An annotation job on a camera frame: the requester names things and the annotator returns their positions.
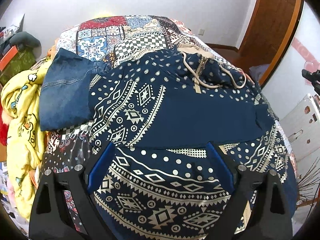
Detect navy patterned hooded garment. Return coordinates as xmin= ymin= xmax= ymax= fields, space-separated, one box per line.
xmin=88 ymin=48 xmax=298 ymax=239

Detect clutter pile of clothes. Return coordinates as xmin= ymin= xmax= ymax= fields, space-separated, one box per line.
xmin=0 ymin=14 xmax=25 ymax=44

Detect yellow cartoon blanket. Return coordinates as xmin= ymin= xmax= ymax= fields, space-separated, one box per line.
xmin=1 ymin=61 xmax=51 ymax=220

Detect wooden wardrobe with door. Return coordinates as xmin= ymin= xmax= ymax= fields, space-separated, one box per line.
xmin=234 ymin=0 xmax=304 ymax=85

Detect folded blue denim jeans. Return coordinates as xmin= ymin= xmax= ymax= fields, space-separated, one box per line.
xmin=39 ymin=48 xmax=111 ymax=131

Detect orange box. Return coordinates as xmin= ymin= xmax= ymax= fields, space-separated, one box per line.
xmin=0 ymin=46 xmax=18 ymax=71

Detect patchwork bed cover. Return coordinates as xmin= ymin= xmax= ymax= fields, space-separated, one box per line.
xmin=41 ymin=15 xmax=299 ymax=233

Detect dark grey cushion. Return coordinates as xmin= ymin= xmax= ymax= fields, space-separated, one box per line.
xmin=9 ymin=31 xmax=41 ymax=48

